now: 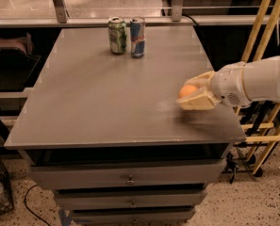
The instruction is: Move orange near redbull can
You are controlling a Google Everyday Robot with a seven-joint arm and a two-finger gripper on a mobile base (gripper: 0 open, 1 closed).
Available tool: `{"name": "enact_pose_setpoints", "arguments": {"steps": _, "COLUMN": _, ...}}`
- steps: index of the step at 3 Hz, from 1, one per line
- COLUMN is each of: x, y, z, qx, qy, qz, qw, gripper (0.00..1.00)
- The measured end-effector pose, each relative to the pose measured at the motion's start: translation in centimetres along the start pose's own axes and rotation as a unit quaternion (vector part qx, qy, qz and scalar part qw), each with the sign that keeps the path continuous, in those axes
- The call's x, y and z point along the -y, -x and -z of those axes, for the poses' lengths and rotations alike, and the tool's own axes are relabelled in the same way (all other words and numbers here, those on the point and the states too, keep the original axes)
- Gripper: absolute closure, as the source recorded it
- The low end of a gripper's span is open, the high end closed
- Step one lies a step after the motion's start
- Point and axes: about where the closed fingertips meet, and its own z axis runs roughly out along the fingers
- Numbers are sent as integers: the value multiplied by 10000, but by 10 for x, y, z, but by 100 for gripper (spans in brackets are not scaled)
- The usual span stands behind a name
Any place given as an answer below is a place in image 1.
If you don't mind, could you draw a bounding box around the blue silver redbull can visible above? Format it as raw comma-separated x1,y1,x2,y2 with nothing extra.
130,17,145,58

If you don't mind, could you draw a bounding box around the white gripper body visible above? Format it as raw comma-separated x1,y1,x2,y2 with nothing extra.
211,61,252,107

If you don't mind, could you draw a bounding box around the bottom grey drawer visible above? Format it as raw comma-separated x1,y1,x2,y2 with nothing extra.
72,208,195,224

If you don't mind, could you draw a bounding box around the metal window frame post right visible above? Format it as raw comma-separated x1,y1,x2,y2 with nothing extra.
171,0,184,22

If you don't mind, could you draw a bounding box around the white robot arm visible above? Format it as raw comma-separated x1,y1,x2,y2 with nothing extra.
176,56,280,110

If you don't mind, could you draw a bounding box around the grey drawer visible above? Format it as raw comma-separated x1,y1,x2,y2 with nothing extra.
55,190,206,210
29,159,226,189
72,208,195,224

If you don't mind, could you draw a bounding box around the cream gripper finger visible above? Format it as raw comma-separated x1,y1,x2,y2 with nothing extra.
176,88,221,110
185,71,216,89

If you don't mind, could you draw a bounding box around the middle grey drawer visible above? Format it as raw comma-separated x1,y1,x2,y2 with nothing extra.
55,190,206,210

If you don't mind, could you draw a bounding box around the grey drawer cabinet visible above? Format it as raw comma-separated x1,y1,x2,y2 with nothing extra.
6,26,244,214

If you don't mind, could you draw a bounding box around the black cable behind table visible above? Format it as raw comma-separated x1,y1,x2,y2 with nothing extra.
182,13,213,64

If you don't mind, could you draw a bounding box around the yellow wooden rack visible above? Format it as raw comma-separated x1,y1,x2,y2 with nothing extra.
241,0,280,177

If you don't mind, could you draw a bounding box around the green soda can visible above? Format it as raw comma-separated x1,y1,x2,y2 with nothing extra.
108,17,127,55

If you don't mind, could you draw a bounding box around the black chair with cushion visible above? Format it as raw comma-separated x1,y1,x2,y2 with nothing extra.
0,33,41,92

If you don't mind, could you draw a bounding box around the top grey drawer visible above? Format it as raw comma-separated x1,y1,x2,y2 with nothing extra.
29,159,226,189

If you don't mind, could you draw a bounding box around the orange fruit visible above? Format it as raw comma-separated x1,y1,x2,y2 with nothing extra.
178,85,198,98

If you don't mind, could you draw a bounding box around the metal window frame post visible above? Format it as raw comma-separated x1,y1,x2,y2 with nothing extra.
52,0,67,24
171,0,184,22

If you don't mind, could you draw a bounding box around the black floor cable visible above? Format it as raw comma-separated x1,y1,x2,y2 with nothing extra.
24,184,53,226

